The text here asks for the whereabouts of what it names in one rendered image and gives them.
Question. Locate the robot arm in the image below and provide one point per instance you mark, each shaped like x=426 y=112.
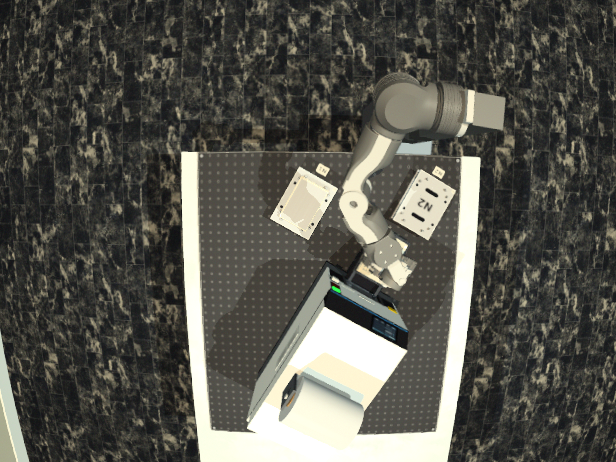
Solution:
x=402 y=106

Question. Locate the small white label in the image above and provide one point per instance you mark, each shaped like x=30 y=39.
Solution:
x=322 y=169
x=438 y=172

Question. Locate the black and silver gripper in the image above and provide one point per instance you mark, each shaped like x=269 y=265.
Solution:
x=410 y=263

